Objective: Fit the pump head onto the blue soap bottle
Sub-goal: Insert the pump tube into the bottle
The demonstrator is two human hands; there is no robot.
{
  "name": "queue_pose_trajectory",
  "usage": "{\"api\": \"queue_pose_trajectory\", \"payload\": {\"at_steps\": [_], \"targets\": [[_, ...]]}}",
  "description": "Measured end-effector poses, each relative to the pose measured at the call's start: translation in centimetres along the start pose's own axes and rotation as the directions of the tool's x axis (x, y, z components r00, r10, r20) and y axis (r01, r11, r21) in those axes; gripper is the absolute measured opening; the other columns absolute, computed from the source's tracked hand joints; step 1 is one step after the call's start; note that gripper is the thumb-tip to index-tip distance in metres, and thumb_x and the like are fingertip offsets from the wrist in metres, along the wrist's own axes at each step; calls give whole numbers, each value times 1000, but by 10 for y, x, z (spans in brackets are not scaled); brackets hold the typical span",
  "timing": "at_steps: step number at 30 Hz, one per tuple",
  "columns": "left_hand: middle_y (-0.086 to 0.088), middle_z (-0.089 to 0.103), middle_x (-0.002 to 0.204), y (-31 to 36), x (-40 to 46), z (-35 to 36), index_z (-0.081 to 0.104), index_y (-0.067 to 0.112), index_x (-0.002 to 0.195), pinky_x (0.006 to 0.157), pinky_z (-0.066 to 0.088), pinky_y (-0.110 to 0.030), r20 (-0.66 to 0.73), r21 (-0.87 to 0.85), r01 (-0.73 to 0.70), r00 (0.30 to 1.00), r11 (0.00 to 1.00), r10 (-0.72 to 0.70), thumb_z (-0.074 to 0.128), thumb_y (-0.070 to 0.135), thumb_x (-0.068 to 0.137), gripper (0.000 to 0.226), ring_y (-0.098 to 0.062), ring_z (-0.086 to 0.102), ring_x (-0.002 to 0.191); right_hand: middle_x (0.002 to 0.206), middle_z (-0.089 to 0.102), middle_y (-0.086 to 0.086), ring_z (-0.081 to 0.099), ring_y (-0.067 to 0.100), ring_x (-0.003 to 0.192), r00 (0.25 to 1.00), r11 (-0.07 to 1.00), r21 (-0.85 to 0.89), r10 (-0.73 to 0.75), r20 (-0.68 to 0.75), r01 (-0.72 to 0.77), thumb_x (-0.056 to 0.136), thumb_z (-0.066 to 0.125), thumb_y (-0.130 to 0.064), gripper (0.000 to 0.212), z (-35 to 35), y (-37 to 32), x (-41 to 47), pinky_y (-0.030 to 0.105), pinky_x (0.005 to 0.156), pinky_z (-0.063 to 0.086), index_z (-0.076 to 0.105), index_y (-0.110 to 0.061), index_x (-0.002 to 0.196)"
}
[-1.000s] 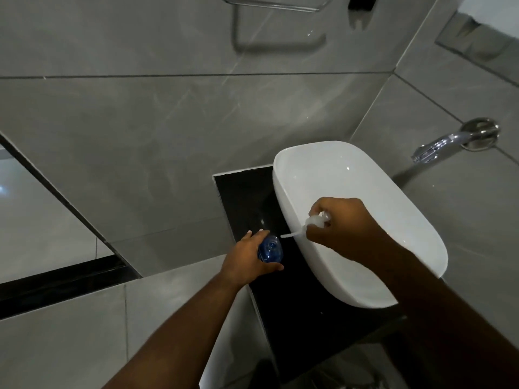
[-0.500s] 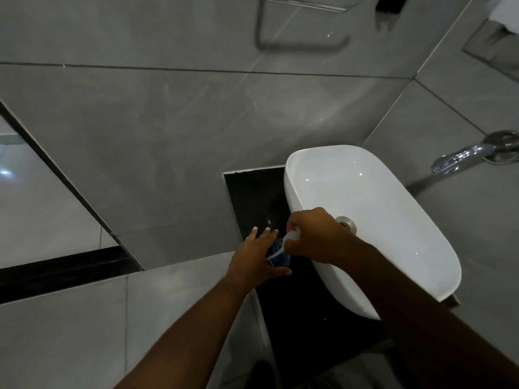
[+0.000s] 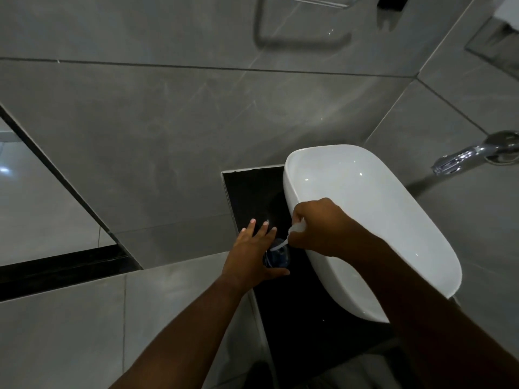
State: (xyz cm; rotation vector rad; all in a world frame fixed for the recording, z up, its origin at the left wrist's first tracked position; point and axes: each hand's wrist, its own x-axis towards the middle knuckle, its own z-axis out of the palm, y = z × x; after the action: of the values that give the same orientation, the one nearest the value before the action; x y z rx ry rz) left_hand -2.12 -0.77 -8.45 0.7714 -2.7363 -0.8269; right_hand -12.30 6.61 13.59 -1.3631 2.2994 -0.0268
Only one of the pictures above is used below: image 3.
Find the person's right hand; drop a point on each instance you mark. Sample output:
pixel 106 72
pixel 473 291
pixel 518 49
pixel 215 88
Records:
pixel 328 230

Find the person's left hand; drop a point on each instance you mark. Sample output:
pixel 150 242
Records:
pixel 243 263

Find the person's right fingers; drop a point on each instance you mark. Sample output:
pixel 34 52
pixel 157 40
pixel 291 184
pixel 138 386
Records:
pixel 302 238

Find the person's left thumb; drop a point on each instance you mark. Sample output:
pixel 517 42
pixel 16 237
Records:
pixel 277 273

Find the white toothbrush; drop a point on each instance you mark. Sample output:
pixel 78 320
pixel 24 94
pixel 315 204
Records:
pixel 292 232

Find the clear drinking glass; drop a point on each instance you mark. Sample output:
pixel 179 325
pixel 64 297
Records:
pixel 277 259

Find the person's left forearm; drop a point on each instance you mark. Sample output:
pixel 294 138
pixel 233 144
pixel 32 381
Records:
pixel 182 336

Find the person's right forearm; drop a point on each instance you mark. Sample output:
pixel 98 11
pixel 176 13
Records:
pixel 438 320

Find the white ceramic sink basin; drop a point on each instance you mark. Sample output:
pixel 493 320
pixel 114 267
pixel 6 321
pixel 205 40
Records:
pixel 377 198

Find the chrome wall faucet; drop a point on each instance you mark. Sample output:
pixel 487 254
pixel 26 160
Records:
pixel 466 154

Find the glass wall shelf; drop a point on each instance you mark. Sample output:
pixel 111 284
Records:
pixel 312 0

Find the black wall fixture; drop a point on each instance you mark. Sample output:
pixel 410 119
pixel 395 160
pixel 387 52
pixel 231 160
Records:
pixel 392 1

